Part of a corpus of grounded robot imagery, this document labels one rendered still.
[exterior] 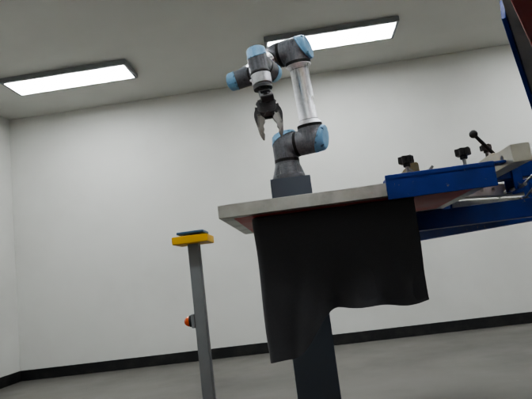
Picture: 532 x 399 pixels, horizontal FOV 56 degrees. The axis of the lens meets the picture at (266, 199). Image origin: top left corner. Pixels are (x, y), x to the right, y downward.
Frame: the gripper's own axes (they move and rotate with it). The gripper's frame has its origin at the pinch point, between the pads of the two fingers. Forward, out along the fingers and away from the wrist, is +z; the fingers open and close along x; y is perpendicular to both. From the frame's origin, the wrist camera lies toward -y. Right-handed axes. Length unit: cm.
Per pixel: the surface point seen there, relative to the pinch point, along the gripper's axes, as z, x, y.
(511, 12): 5, -55, -72
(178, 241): 32, 40, 2
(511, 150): 30, -62, -42
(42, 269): -13, 279, 385
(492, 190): 31, -87, 37
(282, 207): 32.1, 1.7, -34.6
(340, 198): 33, -15, -35
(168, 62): -181, 84, 291
